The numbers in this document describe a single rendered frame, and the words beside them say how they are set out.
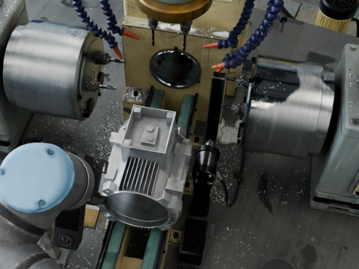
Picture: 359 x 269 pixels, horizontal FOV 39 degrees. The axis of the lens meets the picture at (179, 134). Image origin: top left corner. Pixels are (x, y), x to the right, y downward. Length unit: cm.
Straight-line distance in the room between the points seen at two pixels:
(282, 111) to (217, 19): 37
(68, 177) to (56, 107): 68
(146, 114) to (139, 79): 33
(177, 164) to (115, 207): 18
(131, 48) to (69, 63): 22
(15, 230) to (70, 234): 21
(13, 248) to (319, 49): 144
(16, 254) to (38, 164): 12
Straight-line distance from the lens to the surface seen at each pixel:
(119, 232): 127
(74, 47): 132
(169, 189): 114
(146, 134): 116
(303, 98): 125
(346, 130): 122
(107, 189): 113
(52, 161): 68
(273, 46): 188
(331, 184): 140
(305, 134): 126
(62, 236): 91
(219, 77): 111
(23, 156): 69
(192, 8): 114
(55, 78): 131
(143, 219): 125
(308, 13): 268
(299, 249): 142
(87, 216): 142
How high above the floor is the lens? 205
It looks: 53 degrees down
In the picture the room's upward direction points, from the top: 3 degrees clockwise
